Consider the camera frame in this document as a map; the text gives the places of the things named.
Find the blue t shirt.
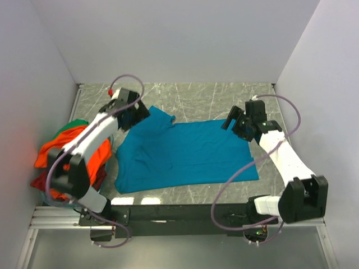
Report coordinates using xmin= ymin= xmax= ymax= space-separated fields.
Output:
xmin=114 ymin=106 xmax=253 ymax=194

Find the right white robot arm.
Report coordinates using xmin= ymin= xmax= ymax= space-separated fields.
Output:
xmin=222 ymin=100 xmax=329 ymax=224

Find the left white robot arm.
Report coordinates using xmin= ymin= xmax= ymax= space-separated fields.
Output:
xmin=45 ymin=88 xmax=150 ymax=225

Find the orange t shirt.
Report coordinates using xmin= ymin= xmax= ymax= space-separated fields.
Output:
xmin=34 ymin=126 xmax=112 ymax=185

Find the green t shirt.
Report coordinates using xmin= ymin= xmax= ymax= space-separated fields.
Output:
xmin=53 ymin=119 xmax=89 ymax=139

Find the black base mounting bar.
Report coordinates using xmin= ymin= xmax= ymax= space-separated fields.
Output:
xmin=79 ymin=203 xmax=270 ymax=242

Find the clear blue plastic basket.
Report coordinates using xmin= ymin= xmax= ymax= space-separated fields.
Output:
xmin=42 ymin=134 xmax=114 ymax=208

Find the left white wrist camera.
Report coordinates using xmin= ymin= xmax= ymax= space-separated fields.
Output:
xmin=108 ymin=88 xmax=121 ymax=99

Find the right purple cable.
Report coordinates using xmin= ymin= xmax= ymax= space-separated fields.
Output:
xmin=210 ymin=95 xmax=302 ymax=246

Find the purple cable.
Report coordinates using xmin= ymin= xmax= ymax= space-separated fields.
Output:
xmin=44 ymin=74 xmax=145 ymax=249
xmin=210 ymin=95 xmax=302 ymax=246

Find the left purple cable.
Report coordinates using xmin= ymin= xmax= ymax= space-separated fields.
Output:
xmin=44 ymin=74 xmax=145 ymax=249

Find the aluminium frame rail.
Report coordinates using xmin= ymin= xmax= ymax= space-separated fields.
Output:
xmin=18 ymin=206 xmax=339 ymax=268

